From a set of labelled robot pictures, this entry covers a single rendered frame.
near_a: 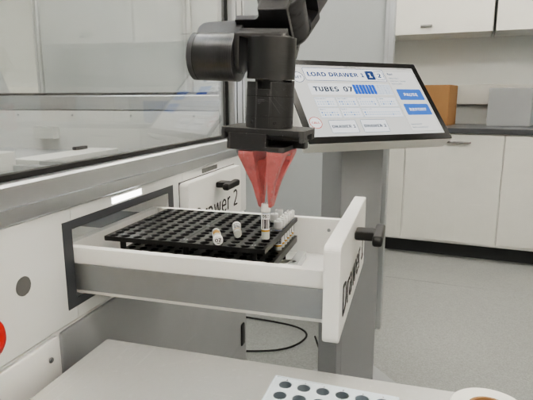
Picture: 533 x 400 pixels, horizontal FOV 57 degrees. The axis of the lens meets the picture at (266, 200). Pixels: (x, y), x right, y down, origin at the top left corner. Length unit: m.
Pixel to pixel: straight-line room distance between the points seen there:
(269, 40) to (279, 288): 0.28
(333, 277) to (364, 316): 1.23
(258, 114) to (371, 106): 1.00
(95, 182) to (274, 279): 0.29
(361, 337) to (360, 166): 0.59
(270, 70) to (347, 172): 1.01
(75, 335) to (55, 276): 0.09
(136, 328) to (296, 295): 0.35
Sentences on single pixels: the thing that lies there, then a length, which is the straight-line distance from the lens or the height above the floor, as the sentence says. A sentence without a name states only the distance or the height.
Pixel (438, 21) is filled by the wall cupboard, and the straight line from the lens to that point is 3.93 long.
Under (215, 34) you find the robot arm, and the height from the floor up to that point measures 1.15.
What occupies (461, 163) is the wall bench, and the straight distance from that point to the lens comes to 3.55.
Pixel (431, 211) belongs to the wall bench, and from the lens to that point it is 3.61.
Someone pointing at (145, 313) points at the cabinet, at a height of 0.74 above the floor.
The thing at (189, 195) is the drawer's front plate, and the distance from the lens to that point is 0.91.
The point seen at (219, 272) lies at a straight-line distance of 0.58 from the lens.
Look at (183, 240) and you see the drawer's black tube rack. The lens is 0.64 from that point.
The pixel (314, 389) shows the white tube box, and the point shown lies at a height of 0.80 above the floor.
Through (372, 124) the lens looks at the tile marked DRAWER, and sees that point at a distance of 1.51.
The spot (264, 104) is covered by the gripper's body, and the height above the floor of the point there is 1.07.
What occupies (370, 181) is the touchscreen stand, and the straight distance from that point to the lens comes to 1.62.
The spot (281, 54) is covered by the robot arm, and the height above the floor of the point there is 1.13.
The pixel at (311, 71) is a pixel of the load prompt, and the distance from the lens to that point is 1.55.
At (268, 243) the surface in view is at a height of 0.90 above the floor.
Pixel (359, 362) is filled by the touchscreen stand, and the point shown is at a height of 0.19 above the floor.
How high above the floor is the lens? 1.08
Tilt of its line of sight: 11 degrees down
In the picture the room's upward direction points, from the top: straight up
